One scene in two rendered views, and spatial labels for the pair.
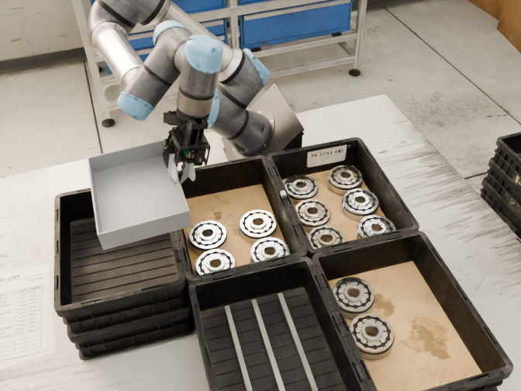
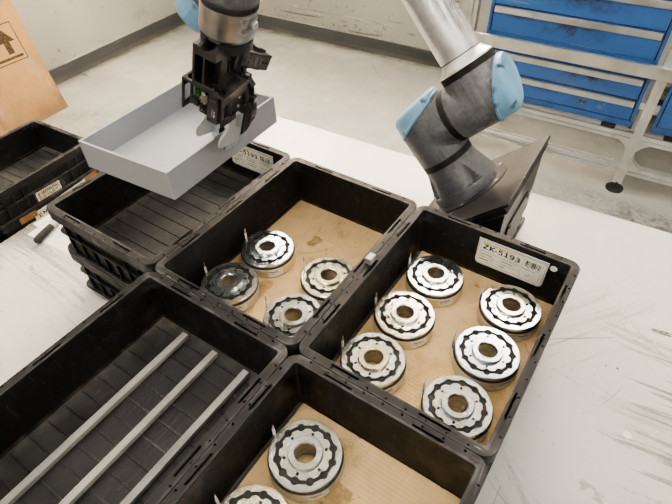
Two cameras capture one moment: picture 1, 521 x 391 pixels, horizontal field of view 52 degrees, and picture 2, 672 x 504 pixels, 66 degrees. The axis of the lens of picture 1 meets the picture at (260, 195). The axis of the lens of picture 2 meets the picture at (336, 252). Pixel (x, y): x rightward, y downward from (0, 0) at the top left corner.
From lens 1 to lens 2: 0.86 m
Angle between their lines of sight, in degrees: 35
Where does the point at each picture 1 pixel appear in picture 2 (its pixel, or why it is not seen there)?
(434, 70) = not seen: outside the picture
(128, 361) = not seen: hidden behind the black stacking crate
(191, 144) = (199, 81)
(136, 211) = (162, 151)
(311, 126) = (589, 235)
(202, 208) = (312, 223)
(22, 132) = (378, 113)
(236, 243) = (290, 282)
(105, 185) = (183, 115)
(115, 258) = (182, 211)
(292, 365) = (146, 461)
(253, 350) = (143, 403)
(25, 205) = not seen: hidden behind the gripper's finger
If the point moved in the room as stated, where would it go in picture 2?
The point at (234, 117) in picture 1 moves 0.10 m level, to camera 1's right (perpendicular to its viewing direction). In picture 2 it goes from (436, 142) to (475, 162)
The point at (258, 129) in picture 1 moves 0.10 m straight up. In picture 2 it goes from (466, 179) to (474, 138)
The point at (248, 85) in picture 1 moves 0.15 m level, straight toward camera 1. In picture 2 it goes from (470, 103) to (420, 132)
